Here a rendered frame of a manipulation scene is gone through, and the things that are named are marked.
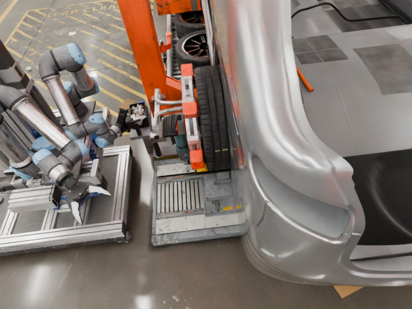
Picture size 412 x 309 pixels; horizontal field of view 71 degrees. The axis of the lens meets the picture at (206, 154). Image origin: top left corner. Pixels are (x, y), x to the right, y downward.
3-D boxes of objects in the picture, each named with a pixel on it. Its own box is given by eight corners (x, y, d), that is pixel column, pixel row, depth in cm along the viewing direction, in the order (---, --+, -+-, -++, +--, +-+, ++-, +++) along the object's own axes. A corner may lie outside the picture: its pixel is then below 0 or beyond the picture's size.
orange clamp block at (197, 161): (203, 156, 172) (205, 168, 166) (190, 157, 172) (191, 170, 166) (202, 148, 167) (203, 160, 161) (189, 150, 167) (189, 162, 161)
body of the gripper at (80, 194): (94, 192, 124) (75, 175, 126) (89, 188, 116) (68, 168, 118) (80, 206, 122) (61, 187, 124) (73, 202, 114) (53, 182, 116)
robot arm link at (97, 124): (82, 122, 159) (91, 139, 165) (102, 115, 161) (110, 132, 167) (81, 118, 165) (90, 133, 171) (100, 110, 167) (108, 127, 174)
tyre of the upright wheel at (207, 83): (241, 180, 204) (249, 139, 143) (208, 184, 204) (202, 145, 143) (228, 102, 230) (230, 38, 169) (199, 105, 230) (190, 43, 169)
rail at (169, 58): (180, 140, 271) (176, 123, 254) (170, 141, 271) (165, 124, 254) (175, 18, 429) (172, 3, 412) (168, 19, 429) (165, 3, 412)
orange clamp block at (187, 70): (194, 77, 181) (192, 62, 180) (181, 79, 181) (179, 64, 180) (194, 79, 188) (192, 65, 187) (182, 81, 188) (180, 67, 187)
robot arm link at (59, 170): (61, 162, 119) (44, 176, 116) (68, 169, 118) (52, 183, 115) (67, 167, 126) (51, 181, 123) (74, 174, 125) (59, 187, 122)
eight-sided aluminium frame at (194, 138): (205, 179, 190) (195, 119, 148) (195, 180, 190) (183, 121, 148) (198, 122, 225) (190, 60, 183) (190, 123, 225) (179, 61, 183)
